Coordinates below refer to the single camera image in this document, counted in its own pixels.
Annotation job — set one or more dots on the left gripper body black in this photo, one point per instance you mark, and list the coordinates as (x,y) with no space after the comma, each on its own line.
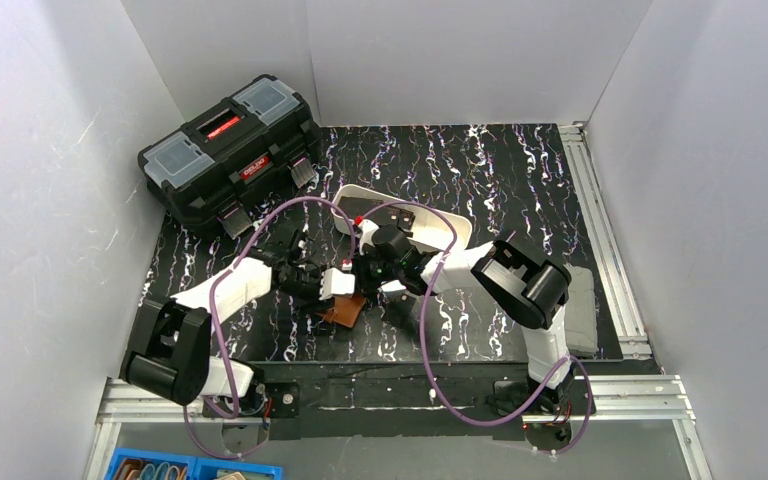
(317,289)

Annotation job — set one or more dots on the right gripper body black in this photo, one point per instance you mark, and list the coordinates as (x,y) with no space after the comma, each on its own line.
(389,223)

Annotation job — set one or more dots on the brown leather card holder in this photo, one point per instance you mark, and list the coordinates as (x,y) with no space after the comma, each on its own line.
(345,310)

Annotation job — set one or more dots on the white oblong tray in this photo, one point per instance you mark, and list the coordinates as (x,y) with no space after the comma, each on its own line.
(430,233)

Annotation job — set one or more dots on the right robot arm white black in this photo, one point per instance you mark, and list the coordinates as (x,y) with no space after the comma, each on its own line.
(527,284)

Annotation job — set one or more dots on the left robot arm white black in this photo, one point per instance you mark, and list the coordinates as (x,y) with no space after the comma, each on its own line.
(169,349)

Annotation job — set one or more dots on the black VIP card on mat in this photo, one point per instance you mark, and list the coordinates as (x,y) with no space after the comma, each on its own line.
(398,311)

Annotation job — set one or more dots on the black card stack near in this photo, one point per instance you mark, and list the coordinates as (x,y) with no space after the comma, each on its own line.
(401,218)

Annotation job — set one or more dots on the black toolbox clear lids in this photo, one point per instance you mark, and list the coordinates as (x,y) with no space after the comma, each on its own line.
(212,171)

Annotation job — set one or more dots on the blue plastic bin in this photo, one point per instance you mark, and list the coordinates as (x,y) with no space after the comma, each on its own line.
(142,464)

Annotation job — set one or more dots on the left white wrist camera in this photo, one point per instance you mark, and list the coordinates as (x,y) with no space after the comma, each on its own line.
(335,282)

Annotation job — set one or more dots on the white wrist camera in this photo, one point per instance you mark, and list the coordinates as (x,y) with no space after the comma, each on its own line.
(366,228)
(335,282)

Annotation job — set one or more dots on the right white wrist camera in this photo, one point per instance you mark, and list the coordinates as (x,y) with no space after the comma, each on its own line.
(366,228)

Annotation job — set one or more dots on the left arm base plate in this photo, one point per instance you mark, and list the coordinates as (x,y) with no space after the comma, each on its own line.
(271,400)

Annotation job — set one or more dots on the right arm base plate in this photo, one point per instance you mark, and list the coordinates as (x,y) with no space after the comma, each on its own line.
(569,399)

